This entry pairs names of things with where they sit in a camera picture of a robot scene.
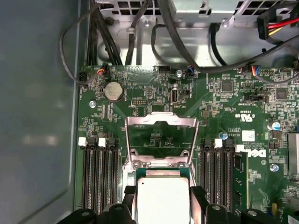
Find black open PC case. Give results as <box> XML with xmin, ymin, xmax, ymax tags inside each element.
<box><xmin>0</xmin><ymin>0</ymin><xmax>299</xmax><ymax>224</ymax></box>

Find silver CPU plate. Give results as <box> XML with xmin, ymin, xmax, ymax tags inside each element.
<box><xmin>136</xmin><ymin>167</ymin><xmax>191</xmax><ymax>224</ymax></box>

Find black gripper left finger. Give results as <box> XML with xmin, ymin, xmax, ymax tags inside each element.
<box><xmin>56</xmin><ymin>185</ymin><xmax>138</xmax><ymax>224</ymax></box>

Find thin dark wire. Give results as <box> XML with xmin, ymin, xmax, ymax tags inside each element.
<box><xmin>59</xmin><ymin>3</ymin><xmax>105</xmax><ymax>89</ymax></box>

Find silver coin battery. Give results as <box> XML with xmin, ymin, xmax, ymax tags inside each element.
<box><xmin>104</xmin><ymin>81</ymin><xmax>124</xmax><ymax>102</ymax></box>

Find black power cable bundle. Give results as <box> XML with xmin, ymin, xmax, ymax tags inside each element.
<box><xmin>86</xmin><ymin>7</ymin><xmax>123</xmax><ymax>67</ymax></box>

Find silver metal drive cage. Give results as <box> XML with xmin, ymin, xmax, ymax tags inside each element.
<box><xmin>95</xmin><ymin>0</ymin><xmax>299</xmax><ymax>68</ymax></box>

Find black sleeved cable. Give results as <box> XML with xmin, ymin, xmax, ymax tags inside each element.
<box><xmin>209</xmin><ymin>22</ymin><xmax>228</xmax><ymax>66</ymax></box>
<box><xmin>125</xmin><ymin>0</ymin><xmax>153</xmax><ymax>66</ymax></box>

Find metal CPU socket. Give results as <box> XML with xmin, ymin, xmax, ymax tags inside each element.
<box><xmin>121</xmin><ymin>149</ymin><xmax>196</xmax><ymax>224</ymax></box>

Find green motherboard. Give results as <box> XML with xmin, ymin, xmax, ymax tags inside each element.
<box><xmin>74</xmin><ymin>64</ymin><xmax>299</xmax><ymax>224</ymax></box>

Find black connector red yellow wires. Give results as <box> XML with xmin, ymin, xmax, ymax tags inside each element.
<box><xmin>256</xmin><ymin>10</ymin><xmax>299</xmax><ymax>41</ymax></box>

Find thick black cable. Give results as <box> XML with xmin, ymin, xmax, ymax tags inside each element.
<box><xmin>160</xmin><ymin>0</ymin><xmax>299</xmax><ymax>74</ymax></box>

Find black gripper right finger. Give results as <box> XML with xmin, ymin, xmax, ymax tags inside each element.
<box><xmin>190</xmin><ymin>186</ymin><xmax>276</xmax><ymax>224</ymax></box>

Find internal USB port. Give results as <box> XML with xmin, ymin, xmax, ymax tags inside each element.
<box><xmin>171</xmin><ymin>88</ymin><xmax>179</xmax><ymax>105</ymax></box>

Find metal socket cover frame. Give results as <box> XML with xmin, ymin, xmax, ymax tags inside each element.
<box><xmin>125</xmin><ymin>111</ymin><xmax>200</xmax><ymax>168</ymax></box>

